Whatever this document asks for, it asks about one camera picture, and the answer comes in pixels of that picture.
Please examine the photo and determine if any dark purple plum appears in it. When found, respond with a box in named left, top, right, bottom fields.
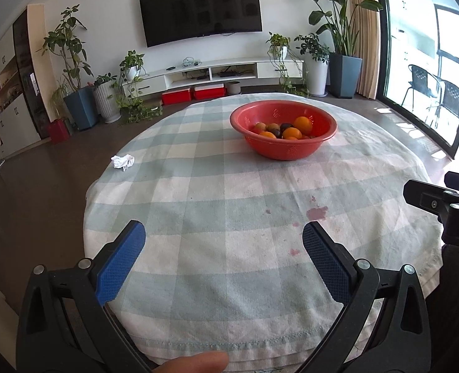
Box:
left=280, top=123, right=292, bottom=132
left=271, top=129, right=282, bottom=139

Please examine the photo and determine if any brown kiwi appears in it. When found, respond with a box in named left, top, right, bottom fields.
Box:
left=266, top=123, right=281, bottom=131

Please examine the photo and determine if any large top orange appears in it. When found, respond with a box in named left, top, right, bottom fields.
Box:
left=259, top=131, right=277, bottom=139

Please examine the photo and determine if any red tomato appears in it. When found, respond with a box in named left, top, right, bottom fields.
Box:
left=253, top=122, right=267, bottom=134

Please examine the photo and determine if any person's thumb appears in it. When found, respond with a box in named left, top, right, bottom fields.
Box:
left=154, top=351, right=229, bottom=373

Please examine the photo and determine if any black patio chair right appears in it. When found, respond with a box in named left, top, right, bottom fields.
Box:
left=430, top=78, right=459, bottom=128

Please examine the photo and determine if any black patio chair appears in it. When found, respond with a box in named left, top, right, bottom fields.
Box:
left=401, top=64, right=442, bottom=115
left=430, top=78, right=459, bottom=128

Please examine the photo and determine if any black patio chair left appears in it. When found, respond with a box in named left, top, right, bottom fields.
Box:
left=401, top=64, right=442, bottom=115

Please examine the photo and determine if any blue planter tall plant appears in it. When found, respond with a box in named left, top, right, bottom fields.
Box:
left=308, top=0, right=384, bottom=98

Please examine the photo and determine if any red plastic colander bowl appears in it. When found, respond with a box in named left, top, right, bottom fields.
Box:
left=229, top=99, right=338, bottom=161

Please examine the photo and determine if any crumpled white tissue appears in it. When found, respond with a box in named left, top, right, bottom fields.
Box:
left=111, top=154, right=135, bottom=171

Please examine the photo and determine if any trailing plant on console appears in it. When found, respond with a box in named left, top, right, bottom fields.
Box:
left=266, top=31, right=308, bottom=97

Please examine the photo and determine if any white planter bushy plant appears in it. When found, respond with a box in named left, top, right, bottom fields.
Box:
left=294, top=33, right=330, bottom=97

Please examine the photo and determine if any small red floor box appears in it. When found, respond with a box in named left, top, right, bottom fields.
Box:
left=47, top=119, right=70, bottom=144

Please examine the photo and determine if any checkered green white tablecloth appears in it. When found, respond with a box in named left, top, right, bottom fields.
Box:
left=84, top=94, right=443, bottom=371

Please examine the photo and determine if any blue planter left tree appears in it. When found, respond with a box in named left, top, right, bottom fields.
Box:
left=40, top=4, right=98, bottom=131

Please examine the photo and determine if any beige curtain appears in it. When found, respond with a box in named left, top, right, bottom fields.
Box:
left=349, top=0, right=381, bottom=99

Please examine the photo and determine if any small grey round pot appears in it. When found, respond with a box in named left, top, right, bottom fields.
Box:
left=225, top=81, right=241, bottom=95

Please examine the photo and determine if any hanging pothos plant left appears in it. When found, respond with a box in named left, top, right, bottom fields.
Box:
left=113, top=50, right=163, bottom=123

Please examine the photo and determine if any white ribbed planter plant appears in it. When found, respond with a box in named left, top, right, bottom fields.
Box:
left=93, top=72, right=121, bottom=124

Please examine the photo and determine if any red storage box right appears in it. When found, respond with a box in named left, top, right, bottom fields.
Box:
left=192, top=83, right=227, bottom=100

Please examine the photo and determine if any red storage box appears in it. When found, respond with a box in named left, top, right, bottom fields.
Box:
left=192, top=83, right=227, bottom=100
left=161, top=87, right=192, bottom=105

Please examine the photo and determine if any red storage box left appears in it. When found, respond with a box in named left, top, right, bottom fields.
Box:
left=161, top=87, right=192, bottom=105

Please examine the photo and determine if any white tv console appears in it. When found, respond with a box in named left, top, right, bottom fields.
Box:
left=122, top=56, right=305, bottom=98

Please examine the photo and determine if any wall mounted black television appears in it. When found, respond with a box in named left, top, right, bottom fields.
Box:
left=139, top=0, right=262, bottom=47

